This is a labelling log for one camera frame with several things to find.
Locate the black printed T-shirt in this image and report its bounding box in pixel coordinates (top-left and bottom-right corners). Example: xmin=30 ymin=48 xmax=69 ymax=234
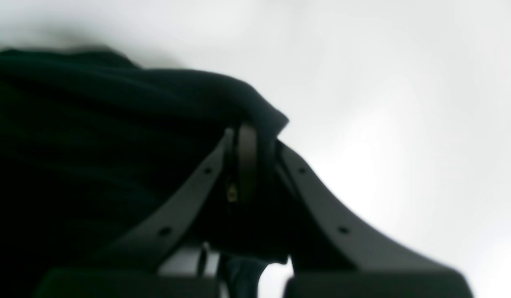
xmin=0 ymin=50 xmax=288 ymax=298

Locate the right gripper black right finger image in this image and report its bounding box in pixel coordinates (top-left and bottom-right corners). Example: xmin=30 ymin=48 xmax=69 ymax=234
xmin=276 ymin=143 xmax=473 ymax=298

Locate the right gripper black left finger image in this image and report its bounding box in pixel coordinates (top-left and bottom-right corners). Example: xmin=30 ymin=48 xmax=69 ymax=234
xmin=34 ymin=124 xmax=258 ymax=298

